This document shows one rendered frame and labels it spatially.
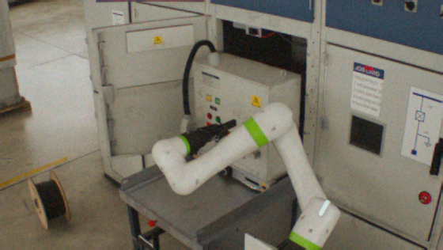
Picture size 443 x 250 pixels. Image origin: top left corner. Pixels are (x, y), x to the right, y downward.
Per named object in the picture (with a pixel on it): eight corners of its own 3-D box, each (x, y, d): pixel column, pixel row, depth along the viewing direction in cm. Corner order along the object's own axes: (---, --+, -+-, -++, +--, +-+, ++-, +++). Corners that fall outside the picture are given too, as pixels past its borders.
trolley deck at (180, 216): (202, 256, 200) (202, 246, 197) (119, 198, 241) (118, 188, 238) (304, 192, 241) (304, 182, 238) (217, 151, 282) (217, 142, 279)
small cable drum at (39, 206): (33, 213, 362) (22, 169, 344) (58, 204, 373) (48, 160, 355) (49, 240, 332) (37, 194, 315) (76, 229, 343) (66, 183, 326)
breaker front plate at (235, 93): (265, 184, 227) (266, 89, 206) (195, 150, 259) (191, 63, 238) (266, 183, 228) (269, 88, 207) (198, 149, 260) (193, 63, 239)
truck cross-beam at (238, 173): (269, 195, 227) (269, 184, 224) (192, 156, 263) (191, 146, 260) (275, 191, 230) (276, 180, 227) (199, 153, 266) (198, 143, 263)
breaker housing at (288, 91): (267, 184, 227) (270, 86, 206) (196, 149, 260) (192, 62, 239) (329, 146, 258) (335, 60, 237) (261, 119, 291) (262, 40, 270)
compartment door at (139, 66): (107, 155, 271) (91, 27, 239) (213, 137, 287) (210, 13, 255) (107, 160, 265) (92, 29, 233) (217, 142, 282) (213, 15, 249)
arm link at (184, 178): (244, 125, 194) (240, 119, 183) (261, 149, 191) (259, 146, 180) (168, 176, 195) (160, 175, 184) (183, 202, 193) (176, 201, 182)
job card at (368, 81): (379, 119, 191) (384, 70, 182) (349, 107, 201) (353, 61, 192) (380, 118, 192) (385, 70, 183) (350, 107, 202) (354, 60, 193)
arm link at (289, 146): (341, 228, 193) (290, 113, 209) (342, 226, 177) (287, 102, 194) (312, 240, 194) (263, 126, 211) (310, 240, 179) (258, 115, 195)
